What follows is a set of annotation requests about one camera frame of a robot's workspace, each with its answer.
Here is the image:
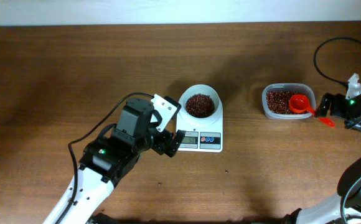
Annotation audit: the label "red measuring scoop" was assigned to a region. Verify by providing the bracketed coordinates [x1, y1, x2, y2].
[289, 94, 335, 128]

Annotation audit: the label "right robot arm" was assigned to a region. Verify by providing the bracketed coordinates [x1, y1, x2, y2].
[280, 75, 361, 224]

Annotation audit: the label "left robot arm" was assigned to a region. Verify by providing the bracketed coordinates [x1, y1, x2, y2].
[44, 95, 185, 223]

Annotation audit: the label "white digital kitchen scale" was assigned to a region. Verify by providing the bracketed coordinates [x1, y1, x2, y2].
[176, 108, 223, 152]

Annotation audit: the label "red beans in bowl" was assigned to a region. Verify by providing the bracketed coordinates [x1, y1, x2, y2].
[185, 93, 215, 118]

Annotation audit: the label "white round bowl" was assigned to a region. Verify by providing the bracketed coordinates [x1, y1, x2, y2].
[179, 84, 223, 119]

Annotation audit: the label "clear plastic bean container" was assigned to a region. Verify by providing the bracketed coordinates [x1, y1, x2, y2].
[262, 83, 316, 120]

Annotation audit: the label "red beans in container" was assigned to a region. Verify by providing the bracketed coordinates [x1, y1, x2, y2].
[266, 91, 298, 114]

